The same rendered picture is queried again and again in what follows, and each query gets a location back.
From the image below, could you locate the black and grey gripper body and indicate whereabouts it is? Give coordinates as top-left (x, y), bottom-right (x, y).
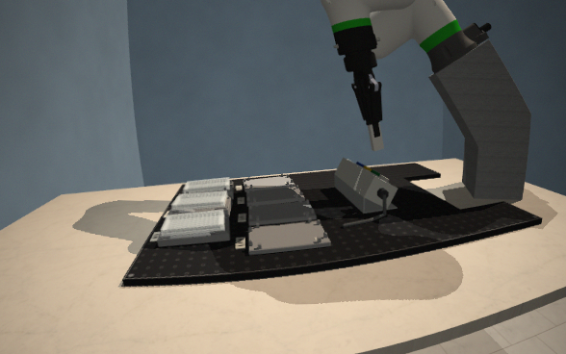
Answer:
top-left (344, 52), bottom-right (377, 92)

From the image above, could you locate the grey angled control panel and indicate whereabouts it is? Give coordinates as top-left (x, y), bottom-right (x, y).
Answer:
top-left (334, 158), bottom-right (398, 228)

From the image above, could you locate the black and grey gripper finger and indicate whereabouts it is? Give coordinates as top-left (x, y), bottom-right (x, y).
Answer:
top-left (358, 74), bottom-right (384, 151)
top-left (351, 79), bottom-right (373, 150)

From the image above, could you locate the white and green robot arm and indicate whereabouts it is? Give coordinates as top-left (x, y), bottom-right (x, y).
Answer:
top-left (321, 0), bottom-right (492, 74)

